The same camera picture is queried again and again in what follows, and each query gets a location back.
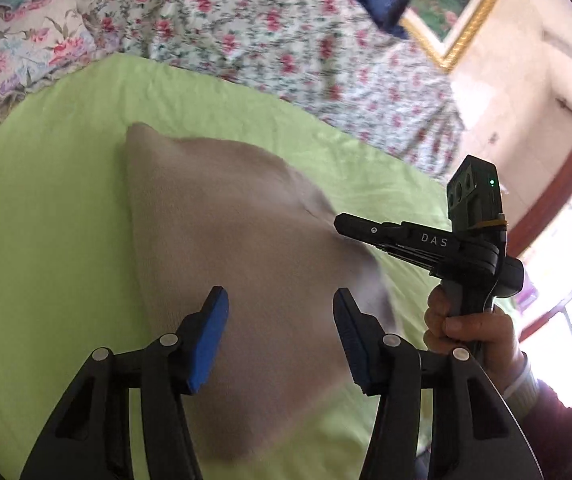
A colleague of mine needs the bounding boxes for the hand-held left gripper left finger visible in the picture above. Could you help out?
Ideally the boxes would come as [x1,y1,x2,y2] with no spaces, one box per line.
[18,286,230,480]

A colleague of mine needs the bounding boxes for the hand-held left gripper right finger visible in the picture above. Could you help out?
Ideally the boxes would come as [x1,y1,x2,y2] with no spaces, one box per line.
[332,287,544,480]

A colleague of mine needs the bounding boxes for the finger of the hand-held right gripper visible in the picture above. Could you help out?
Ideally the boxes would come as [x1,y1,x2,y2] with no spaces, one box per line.
[334,213,407,252]

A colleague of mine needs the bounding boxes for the beige knitted sweater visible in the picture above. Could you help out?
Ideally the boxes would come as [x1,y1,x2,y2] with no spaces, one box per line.
[125,122,399,463]

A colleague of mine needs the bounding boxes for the person's right forearm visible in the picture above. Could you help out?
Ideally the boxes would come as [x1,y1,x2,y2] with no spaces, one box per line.
[498,352,572,480]

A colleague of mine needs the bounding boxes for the person's right hand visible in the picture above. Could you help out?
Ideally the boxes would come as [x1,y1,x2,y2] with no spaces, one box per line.
[424,290,525,395]

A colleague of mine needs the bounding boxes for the lime green bed sheet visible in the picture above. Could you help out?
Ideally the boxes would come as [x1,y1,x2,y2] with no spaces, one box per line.
[0,54,467,480]

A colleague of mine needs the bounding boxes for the white pink-flowered quilt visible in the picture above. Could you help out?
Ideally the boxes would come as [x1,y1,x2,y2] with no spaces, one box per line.
[73,0,467,181]

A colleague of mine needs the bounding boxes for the pastel floral ruffled pillow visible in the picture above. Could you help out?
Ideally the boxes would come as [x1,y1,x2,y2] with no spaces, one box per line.
[0,0,104,138]

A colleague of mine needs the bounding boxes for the wooden door frame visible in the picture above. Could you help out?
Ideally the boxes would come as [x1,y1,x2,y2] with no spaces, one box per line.
[507,134,572,342]

